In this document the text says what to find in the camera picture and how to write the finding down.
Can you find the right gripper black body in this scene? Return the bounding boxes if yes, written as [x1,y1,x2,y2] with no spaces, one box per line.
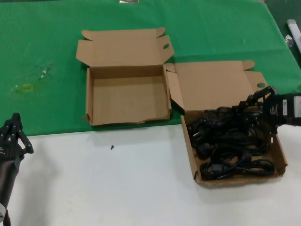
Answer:
[261,94,294,127]

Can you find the open brown cardboard box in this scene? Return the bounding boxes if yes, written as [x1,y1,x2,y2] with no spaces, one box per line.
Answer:
[165,60,289,188]

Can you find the green table cloth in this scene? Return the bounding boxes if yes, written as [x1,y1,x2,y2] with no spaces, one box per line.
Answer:
[0,0,301,139]

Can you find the white table cloth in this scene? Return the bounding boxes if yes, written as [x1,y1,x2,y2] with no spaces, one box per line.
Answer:
[0,115,301,226]

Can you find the clear tape scrap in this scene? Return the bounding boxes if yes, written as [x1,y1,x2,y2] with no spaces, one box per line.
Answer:
[40,66,52,79]

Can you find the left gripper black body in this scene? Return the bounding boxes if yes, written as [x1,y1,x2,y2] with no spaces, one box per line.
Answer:
[0,137,25,165]

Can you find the yellow tape outline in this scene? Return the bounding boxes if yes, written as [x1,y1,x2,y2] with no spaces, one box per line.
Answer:
[20,83,34,93]

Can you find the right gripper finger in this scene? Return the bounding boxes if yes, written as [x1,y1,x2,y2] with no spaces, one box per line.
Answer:
[249,86,276,104]
[231,98,263,114]

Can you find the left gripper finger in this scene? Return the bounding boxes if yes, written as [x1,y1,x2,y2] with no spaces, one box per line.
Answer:
[0,119,14,142]
[10,113,34,155]

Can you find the white metal bar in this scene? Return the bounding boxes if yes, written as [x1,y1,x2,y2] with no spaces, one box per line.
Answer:
[286,19,301,54]

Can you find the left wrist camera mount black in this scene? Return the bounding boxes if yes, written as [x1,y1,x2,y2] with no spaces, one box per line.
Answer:
[0,162,19,205]

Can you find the cardboard box with torn rim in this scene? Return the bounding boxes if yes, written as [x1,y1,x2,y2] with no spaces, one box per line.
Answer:
[75,27,174,128]

